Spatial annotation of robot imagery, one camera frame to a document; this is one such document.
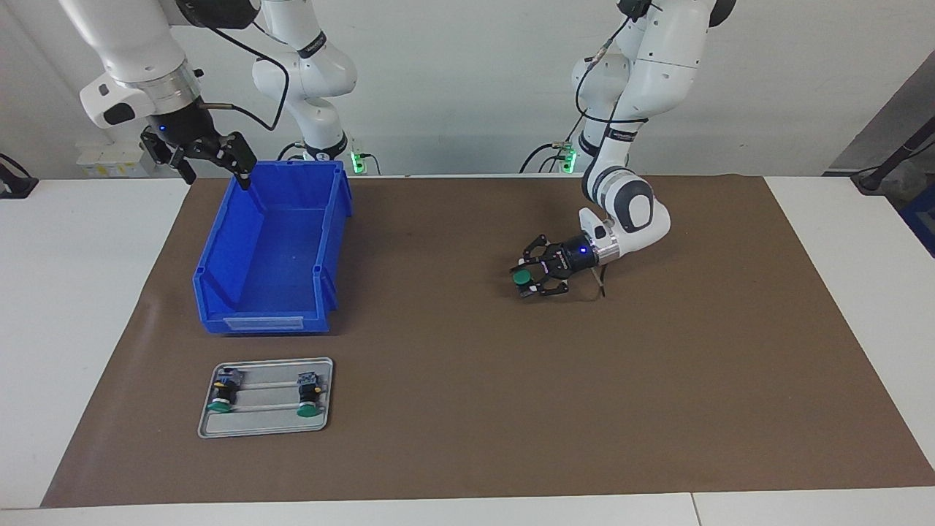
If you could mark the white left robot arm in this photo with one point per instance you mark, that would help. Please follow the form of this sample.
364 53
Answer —
665 58

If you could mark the blue plastic storage bin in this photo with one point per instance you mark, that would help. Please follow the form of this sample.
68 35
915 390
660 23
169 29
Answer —
270 248

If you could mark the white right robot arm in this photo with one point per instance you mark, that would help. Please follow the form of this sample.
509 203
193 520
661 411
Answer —
139 44

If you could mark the green push button switch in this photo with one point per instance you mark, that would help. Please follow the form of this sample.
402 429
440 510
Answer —
223 394
521 277

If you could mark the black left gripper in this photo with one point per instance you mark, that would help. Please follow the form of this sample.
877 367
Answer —
579 256

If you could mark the black pole stand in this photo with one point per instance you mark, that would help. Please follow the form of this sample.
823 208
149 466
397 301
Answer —
869 181

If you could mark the silver metal tray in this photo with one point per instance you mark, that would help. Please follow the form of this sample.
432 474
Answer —
266 424

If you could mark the brown table mat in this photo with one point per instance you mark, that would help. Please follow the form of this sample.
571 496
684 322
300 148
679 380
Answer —
584 402

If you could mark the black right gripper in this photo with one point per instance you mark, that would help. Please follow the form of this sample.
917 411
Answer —
179 124

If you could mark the green button with white block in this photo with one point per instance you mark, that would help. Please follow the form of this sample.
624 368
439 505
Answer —
310 398

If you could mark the white wall socket box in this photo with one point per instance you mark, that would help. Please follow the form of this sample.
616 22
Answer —
102 161

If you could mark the blue crate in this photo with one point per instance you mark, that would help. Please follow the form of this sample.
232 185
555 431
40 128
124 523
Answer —
922 219

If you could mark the black clamp base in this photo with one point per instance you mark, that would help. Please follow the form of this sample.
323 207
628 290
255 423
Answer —
14 183

